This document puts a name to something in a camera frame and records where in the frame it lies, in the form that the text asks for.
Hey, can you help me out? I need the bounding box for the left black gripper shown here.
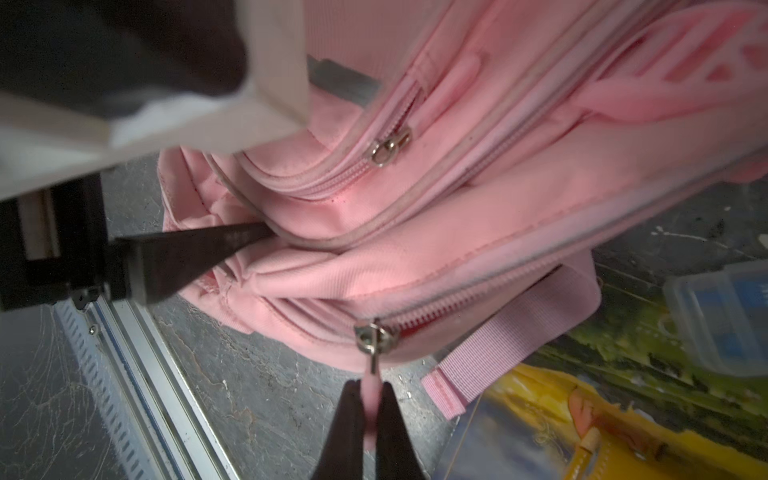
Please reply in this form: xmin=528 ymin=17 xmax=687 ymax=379
xmin=1 ymin=173 xmax=275 ymax=312

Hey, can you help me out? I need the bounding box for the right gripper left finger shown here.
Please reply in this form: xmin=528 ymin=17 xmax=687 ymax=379
xmin=311 ymin=380 xmax=366 ymax=480

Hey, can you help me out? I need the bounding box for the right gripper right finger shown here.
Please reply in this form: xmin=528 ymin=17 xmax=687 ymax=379
xmin=375 ymin=382 xmax=426 ymax=480

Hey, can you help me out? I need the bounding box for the Animal Farm book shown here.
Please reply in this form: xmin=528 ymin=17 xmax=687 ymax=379
xmin=434 ymin=279 xmax=767 ymax=479

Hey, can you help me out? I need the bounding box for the pink school backpack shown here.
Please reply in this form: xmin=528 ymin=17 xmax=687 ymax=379
xmin=158 ymin=1 xmax=767 ymax=417

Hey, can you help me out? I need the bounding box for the clear plastic compass box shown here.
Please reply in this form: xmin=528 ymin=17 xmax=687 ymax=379
xmin=663 ymin=260 xmax=767 ymax=377

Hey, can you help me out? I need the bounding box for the aluminium mounting rail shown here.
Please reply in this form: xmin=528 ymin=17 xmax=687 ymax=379
xmin=52 ymin=299 xmax=239 ymax=479

